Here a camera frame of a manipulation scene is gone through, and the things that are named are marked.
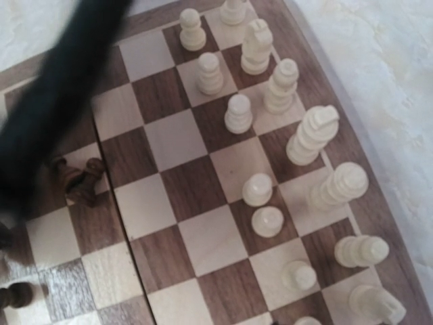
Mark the dark pawn piece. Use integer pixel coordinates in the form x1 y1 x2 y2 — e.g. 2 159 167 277
0 282 34 309
67 158 106 207

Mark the dark bishop piece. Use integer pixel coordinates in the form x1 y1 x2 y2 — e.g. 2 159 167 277
53 156 83 194

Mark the wooden folding chess board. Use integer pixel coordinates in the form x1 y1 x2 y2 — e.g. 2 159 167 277
1 1 432 324

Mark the white pawn piece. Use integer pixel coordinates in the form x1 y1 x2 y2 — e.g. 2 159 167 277
179 8 206 51
196 52 223 95
242 173 273 207
225 94 253 134

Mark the white bishop piece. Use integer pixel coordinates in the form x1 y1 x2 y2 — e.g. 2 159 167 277
264 58 299 114

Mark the white knight piece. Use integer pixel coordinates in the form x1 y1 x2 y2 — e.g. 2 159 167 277
241 18 273 75

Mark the white queen piece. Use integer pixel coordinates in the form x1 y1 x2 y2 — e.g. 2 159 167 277
306 162 369 211

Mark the white rook corner piece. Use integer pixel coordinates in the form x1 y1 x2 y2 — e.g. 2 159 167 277
220 0 246 26

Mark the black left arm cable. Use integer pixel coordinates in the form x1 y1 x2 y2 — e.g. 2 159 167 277
0 0 133 217

